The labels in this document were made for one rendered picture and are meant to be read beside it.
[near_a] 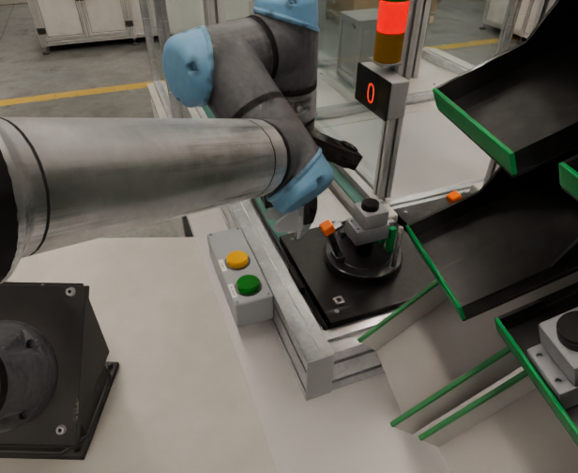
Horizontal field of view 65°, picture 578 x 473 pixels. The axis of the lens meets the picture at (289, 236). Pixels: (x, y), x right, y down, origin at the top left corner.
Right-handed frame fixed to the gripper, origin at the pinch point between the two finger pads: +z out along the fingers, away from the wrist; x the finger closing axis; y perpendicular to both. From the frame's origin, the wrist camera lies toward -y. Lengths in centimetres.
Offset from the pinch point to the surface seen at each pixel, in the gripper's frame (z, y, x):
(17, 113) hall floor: 106, 102, -357
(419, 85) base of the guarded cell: 23, -91, -96
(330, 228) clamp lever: 0.1, -4.6, 1.2
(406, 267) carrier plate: 10.1, -18.4, 5.1
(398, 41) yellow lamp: -22.5, -24.7, -16.2
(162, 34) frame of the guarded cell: -11, 7, -82
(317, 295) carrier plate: 9.8, -0.5, 5.7
